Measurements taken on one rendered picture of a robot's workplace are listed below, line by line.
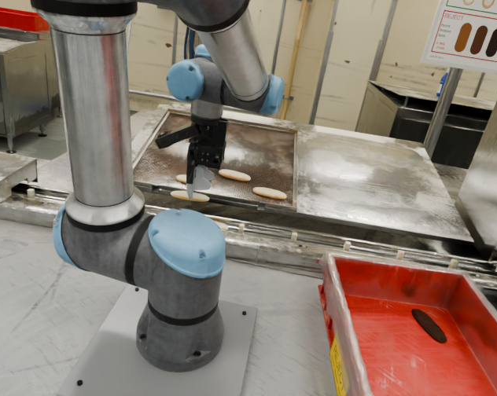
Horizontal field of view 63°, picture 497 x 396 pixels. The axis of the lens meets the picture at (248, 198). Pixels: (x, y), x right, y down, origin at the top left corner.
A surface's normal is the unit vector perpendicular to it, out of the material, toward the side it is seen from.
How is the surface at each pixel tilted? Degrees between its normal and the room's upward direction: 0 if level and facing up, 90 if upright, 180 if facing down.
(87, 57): 97
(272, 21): 90
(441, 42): 90
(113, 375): 3
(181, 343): 75
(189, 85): 90
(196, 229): 8
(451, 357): 0
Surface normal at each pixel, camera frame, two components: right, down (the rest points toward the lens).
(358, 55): -0.08, 0.42
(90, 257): -0.29, 0.50
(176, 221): 0.26, -0.83
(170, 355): -0.07, 0.17
